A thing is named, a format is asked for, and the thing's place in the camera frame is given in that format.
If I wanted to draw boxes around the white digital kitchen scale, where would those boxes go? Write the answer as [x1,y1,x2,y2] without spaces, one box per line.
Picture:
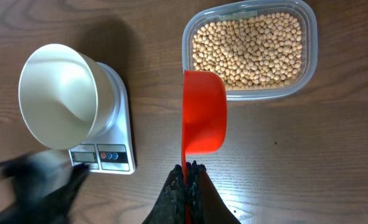
[68,62,136,175]

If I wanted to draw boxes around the cream bowl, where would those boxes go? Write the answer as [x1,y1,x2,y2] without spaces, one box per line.
[18,44,115,149]

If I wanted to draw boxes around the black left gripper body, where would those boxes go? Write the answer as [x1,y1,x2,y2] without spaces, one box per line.
[0,150,90,224]

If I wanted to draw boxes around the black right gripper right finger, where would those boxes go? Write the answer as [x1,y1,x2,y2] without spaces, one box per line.
[187,161,240,224]

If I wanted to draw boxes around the clear plastic bean container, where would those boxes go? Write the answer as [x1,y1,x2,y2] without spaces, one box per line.
[182,0,318,101]

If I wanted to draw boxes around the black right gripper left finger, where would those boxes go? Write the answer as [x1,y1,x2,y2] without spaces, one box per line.
[143,164,187,224]

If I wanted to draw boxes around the red measuring scoop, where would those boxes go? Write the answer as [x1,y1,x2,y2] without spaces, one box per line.
[181,70,227,223]

